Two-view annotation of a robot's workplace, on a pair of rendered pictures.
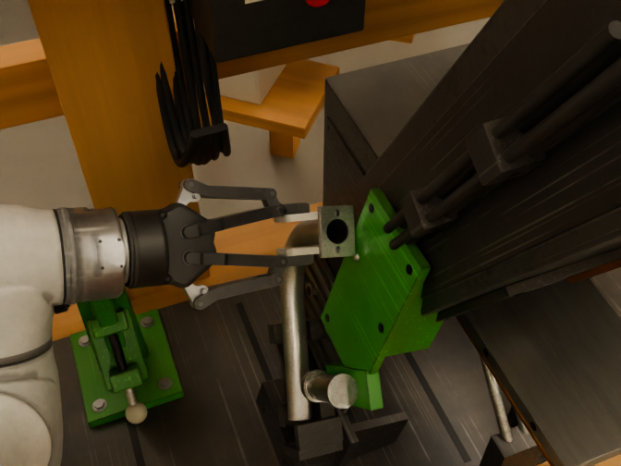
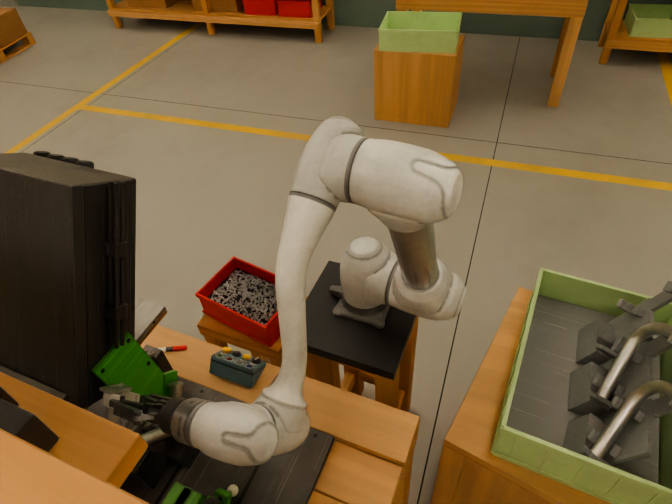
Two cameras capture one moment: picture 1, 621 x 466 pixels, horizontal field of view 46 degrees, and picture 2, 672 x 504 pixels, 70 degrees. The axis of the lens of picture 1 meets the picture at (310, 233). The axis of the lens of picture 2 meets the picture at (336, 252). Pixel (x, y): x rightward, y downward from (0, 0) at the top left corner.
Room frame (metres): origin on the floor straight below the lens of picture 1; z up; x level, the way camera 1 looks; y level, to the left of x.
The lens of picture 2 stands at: (0.52, 0.76, 2.16)
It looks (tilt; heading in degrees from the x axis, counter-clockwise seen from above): 44 degrees down; 228
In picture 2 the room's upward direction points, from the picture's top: 5 degrees counter-clockwise
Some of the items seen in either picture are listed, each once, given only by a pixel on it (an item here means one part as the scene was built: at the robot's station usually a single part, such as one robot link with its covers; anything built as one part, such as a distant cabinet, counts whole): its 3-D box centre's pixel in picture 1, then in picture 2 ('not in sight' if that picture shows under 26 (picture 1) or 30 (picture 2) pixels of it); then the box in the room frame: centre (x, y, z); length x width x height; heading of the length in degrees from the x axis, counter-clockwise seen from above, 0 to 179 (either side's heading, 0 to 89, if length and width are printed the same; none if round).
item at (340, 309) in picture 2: not in sight; (360, 295); (-0.23, 0.02, 0.92); 0.22 x 0.18 x 0.06; 112
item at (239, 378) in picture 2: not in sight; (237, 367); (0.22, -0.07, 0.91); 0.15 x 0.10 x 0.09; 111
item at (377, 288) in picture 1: (395, 287); (125, 373); (0.48, -0.09, 1.17); 0.13 x 0.12 x 0.20; 111
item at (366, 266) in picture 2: not in sight; (367, 269); (-0.24, 0.05, 1.06); 0.18 x 0.16 x 0.22; 108
